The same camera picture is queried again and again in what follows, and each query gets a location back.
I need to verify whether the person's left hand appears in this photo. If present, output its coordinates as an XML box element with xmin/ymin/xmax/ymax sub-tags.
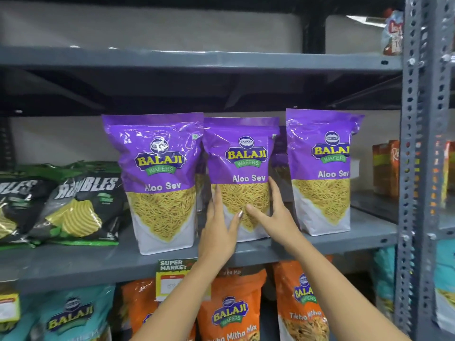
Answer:
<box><xmin>198</xmin><ymin>183</ymin><xmax>244</xmax><ymax>269</ymax></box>

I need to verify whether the person's right hand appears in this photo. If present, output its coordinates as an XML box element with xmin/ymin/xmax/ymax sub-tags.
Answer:
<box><xmin>245</xmin><ymin>176</ymin><xmax>306</xmax><ymax>250</ymax></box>

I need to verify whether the purple snack packet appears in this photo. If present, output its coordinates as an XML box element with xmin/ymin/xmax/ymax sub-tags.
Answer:
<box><xmin>202</xmin><ymin>117</ymin><xmax>281</xmax><ymax>243</ymax></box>
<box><xmin>102</xmin><ymin>112</ymin><xmax>205</xmax><ymax>256</ymax></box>
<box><xmin>285</xmin><ymin>108</ymin><xmax>365</xmax><ymax>237</ymax></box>
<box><xmin>269</xmin><ymin>126</ymin><xmax>294</xmax><ymax>203</ymax></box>

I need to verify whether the person's left forearm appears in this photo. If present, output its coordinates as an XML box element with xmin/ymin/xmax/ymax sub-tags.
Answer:
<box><xmin>131</xmin><ymin>257</ymin><xmax>231</xmax><ymax>341</ymax></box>

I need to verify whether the person's right forearm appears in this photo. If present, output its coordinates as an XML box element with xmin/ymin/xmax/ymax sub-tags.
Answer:
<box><xmin>273</xmin><ymin>235</ymin><xmax>413</xmax><ymax>341</ymax></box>

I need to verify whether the yellow green price label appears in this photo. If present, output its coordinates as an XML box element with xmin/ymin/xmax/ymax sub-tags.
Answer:
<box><xmin>155</xmin><ymin>258</ymin><xmax>198</xmax><ymax>302</ymax></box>

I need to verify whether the orange snack packet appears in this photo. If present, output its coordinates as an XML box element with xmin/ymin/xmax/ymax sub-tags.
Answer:
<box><xmin>120</xmin><ymin>278</ymin><xmax>197</xmax><ymax>341</ymax></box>
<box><xmin>196</xmin><ymin>268</ymin><xmax>268</xmax><ymax>341</ymax></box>
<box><xmin>272</xmin><ymin>260</ymin><xmax>334</xmax><ymax>341</ymax></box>

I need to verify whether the orange carton box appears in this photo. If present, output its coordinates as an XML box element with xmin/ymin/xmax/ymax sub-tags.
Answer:
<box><xmin>388</xmin><ymin>140</ymin><xmax>401</xmax><ymax>199</ymax></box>
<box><xmin>440</xmin><ymin>140</ymin><xmax>455</xmax><ymax>210</ymax></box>
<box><xmin>372</xmin><ymin>143</ymin><xmax>391</xmax><ymax>196</ymax></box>

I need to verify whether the grey metal shelf rack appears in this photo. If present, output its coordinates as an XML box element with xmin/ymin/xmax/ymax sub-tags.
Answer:
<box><xmin>432</xmin><ymin>0</ymin><xmax>455</xmax><ymax>341</ymax></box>
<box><xmin>0</xmin><ymin>0</ymin><xmax>446</xmax><ymax>341</ymax></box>

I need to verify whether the teal snack packet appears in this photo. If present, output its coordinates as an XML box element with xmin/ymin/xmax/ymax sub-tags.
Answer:
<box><xmin>0</xmin><ymin>318</ymin><xmax>40</xmax><ymax>341</ymax></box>
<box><xmin>35</xmin><ymin>285</ymin><xmax>116</xmax><ymax>341</ymax></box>
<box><xmin>373</xmin><ymin>246</ymin><xmax>396</xmax><ymax>321</ymax></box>
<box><xmin>434</xmin><ymin>239</ymin><xmax>455</xmax><ymax>335</ymax></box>

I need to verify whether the black chips bag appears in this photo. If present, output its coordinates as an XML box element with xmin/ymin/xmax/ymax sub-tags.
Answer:
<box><xmin>28</xmin><ymin>170</ymin><xmax>126</xmax><ymax>246</ymax></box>
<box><xmin>0</xmin><ymin>173</ymin><xmax>59</xmax><ymax>250</ymax></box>

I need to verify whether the green chips bag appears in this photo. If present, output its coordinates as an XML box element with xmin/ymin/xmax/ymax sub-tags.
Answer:
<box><xmin>17</xmin><ymin>160</ymin><xmax>122</xmax><ymax>182</ymax></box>

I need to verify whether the red white snack bag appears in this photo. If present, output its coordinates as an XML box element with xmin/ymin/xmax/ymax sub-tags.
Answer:
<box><xmin>380</xmin><ymin>10</ymin><xmax>405</xmax><ymax>56</ymax></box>

